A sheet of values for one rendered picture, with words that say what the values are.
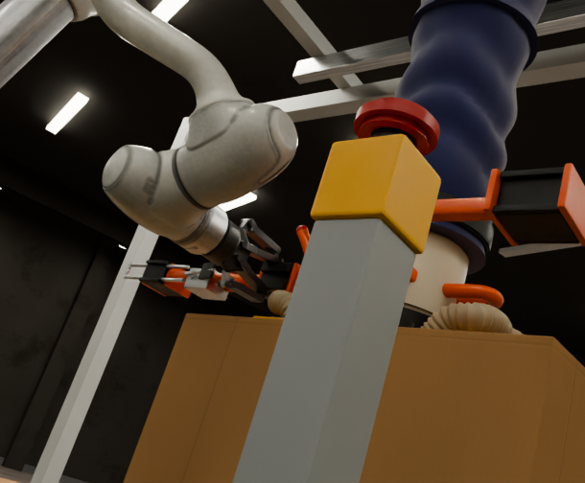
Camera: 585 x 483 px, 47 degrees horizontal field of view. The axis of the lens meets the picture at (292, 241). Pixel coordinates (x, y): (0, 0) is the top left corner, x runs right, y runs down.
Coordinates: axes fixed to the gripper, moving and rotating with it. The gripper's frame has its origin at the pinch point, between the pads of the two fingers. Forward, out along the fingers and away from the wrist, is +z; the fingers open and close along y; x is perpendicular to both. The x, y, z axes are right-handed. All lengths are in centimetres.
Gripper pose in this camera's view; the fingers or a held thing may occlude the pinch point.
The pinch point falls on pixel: (281, 285)
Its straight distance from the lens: 125.1
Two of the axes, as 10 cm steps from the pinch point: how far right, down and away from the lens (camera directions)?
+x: 7.7, 0.0, -6.4
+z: 5.7, 4.6, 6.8
